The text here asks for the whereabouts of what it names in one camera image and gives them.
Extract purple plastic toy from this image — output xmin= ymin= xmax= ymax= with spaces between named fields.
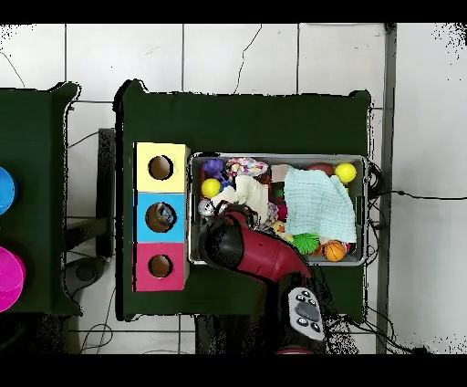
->
xmin=201 ymin=157 xmax=225 ymax=180

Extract magenta round bowl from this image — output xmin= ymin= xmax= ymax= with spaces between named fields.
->
xmin=0 ymin=246 xmax=26 ymax=313

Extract mint waffle cloth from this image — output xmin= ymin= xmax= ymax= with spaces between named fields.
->
xmin=283 ymin=165 xmax=358 ymax=244

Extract green spiky ball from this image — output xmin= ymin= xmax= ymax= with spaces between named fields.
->
xmin=291 ymin=232 xmax=321 ymax=256

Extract blue round bowl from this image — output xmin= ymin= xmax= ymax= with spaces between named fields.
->
xmin=0 ymin=166 xmax=18 ymax=216

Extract round silver tin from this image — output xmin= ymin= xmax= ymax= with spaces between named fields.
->
xmin=197 ymin=198 xmax=216 ymax=218

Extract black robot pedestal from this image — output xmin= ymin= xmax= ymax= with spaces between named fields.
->
xmin=194 ymin=314 xmax=282 ymax=354

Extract multicolour patterned cloth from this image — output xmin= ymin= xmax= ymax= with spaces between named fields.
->
xmin=223 ymin=157 xmax=270 ymax=178

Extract cream waffle cloth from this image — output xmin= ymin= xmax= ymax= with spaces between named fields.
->
xmin=210 ymin=174 xmax=271 ymax=225

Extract grey rounded floor base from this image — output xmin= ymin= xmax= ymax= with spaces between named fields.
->
xmin=64 ymin=255 xmax=108 ymax=298

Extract clear plastic packet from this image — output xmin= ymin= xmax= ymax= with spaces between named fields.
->
xmin=154 ymin=203 xmax=176 ymax=225

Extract silver mesh bin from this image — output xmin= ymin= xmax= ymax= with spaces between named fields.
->
xmin=186 ymin=152 xmax=368 ymax=267

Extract grey metal post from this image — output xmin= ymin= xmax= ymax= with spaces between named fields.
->
xmin=375 ymin=23 xmax=398 ymax=354

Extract black cable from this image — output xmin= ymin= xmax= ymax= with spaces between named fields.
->
xmin=379 ymin=189 xmax=467 ymax=201

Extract yellow plastic ball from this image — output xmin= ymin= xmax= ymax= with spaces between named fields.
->
xmin=334 ymin=162 xmax=358 ymax=184
xmin=201 ymin=177 xmax=223 ymax=200

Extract dark green table cloth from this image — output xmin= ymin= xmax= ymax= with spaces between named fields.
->
xmin=113 ymin=78 xmax=373 ymax=322
xmin=0 ymin=81 xmax=83 ymax=317

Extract wooden box with three holes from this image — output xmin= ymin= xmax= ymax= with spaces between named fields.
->
xmin=132 ymin=141 xmax=191 ymax=293

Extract orange toy basketball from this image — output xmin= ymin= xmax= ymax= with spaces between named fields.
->
xmin=323 ymin=239 xmax=347 ymax=263

